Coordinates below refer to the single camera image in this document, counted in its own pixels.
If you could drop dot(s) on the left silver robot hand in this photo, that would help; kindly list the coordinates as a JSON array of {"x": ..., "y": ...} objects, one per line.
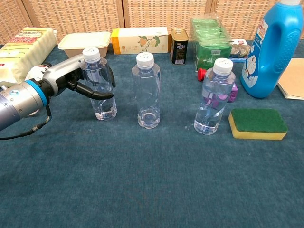
[{"x": 61, "y": 73}]

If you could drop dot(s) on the clear water bottle white cap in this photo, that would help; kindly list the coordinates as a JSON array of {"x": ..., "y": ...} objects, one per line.
[
  {"x": 211, "y": 107},
  {"x": 104, "y": 109},
  {"x": 146, "y": 95}
]

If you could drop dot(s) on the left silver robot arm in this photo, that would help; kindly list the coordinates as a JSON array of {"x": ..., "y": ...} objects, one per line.
[{"x": 16, "y": 102}]

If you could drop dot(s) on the pink drink bottle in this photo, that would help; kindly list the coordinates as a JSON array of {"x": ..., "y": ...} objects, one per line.
[{"x": 33, "y": 72}]

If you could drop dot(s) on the beige lidded food container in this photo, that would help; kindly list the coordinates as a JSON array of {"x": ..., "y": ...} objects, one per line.
[{"x": 78, "y": 42}]

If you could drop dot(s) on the yellow sponge multipack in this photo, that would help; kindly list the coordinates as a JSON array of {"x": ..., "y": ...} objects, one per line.
[{"x": 19, "y": 52}]

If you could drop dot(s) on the white orange tea box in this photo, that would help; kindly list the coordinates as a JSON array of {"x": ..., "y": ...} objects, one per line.
[{"x": 133, "y": 40}]

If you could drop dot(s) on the teal carpet table cover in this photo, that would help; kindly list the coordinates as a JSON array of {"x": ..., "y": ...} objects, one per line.
[{"x": 118, "y": 166}]

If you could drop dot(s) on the woven rattan folding screen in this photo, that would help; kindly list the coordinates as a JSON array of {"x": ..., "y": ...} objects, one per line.
[{"x": 154, "y": 12}]

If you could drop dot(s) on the gold can black label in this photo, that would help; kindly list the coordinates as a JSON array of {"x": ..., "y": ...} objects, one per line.
[{"x": 179, "y": 50}]

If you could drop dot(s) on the clear box green packets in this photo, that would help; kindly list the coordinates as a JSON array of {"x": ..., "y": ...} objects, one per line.
[{"x": 209, "y": 42}]

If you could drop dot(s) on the purple wrapped packet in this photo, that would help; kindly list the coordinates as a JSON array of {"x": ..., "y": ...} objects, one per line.
[{"x": 234, "y": 92}]

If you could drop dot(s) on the blue blister pack of clips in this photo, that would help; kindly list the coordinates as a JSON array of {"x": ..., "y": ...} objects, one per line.
[{"x": 238, "y": 48}]

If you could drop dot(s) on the blue detergent jug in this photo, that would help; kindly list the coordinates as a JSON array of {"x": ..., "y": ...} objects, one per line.
[{"x": 261, "y": 78}]

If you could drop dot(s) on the green yellow scouring sponge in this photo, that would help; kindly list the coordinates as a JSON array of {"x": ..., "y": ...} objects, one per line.
[{"x": 256, "y": 121}]

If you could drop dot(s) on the brown spiral notebook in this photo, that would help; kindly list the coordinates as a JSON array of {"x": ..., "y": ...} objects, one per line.
[{"x": 293, "y": 80}]

